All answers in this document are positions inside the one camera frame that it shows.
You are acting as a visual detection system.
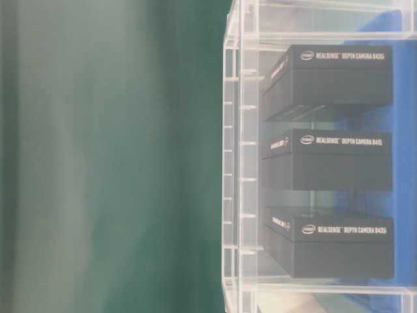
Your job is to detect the black realsense box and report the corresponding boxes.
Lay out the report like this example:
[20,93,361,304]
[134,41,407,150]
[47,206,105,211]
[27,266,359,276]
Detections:
[260,206,394,279]
[259,44,393,122]
[261,128,392,192]

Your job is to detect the clear plastic storage case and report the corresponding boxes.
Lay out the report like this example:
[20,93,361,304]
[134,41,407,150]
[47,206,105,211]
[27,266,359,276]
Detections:
[222,1,416,312]

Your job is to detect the blue cloth liner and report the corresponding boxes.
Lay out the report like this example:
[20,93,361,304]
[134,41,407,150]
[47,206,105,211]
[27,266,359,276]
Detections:
[332,9,417,313]

